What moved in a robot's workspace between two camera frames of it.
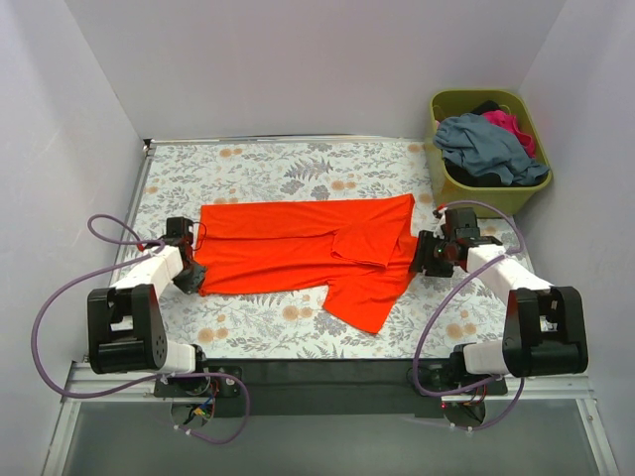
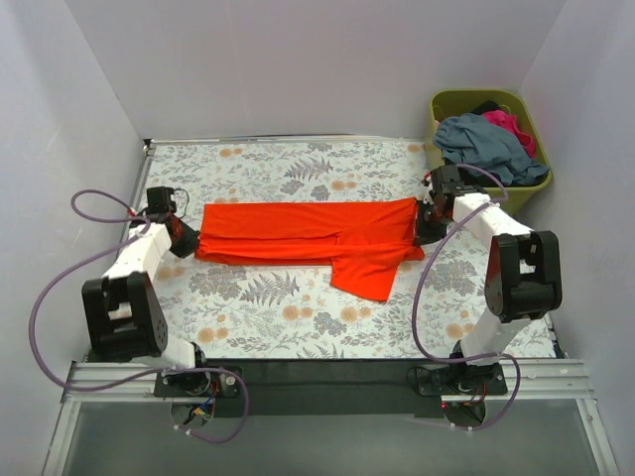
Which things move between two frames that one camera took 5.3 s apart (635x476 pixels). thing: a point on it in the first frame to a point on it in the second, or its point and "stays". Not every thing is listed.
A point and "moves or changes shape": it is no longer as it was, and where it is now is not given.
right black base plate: (448, 377) stays
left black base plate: (200, 387) stays
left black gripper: (193, 277) to (187, 243)
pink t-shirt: (509, 122) stays
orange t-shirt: (359, 251) moves or changes shape
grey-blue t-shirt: (487, 148) stays
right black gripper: (424, 253) to (427, 226)
